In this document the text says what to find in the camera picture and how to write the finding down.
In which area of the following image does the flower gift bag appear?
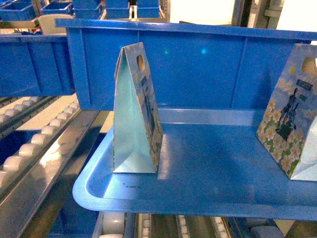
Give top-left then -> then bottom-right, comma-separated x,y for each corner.
113,42 -> 163,174
257,44 -> 317,181

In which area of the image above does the grey office chair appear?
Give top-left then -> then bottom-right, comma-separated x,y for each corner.
38,14 -> 74,35

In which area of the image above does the large blue plastic bin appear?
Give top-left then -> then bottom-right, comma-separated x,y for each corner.
56,18 -> 317,111

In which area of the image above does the white roller conveyor rail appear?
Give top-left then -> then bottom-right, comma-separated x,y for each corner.
0,99 -> 79,187

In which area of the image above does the blue bin at left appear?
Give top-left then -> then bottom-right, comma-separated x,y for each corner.
0,34 -> 75,97

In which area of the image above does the blue plastic tray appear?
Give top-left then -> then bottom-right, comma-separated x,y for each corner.
73,109 -> 317,221

